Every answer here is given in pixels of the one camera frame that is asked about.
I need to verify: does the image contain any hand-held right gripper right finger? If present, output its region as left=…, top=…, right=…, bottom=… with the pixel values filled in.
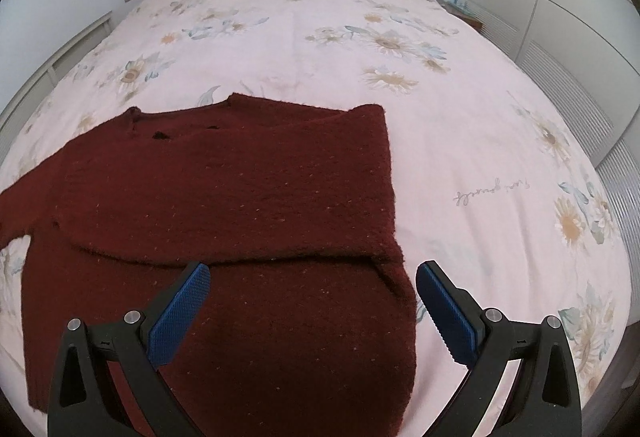
left=416, top=260, right=583, bottom=437

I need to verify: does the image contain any dark red knit sweater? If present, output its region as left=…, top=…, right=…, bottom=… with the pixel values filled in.
left=0, top=92, right=418, bottom=433

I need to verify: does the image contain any bed with floral pink cover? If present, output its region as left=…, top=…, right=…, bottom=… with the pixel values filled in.
left=0, top=0, right=628, bottom=437

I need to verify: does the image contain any white radiator cover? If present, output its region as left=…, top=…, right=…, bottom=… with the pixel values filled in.
left=0, top=10, right=113, bottom=128

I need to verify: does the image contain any white wardrobe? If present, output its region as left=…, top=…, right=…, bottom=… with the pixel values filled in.
left=462, top=0, right=640, bottom=368

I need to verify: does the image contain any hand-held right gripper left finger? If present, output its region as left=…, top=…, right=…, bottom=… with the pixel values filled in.
left=47, top=261, right=212, bottom=437

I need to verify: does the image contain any wooden nightstand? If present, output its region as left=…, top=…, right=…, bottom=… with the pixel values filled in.
left=435, top=0, right=485, bottom=32

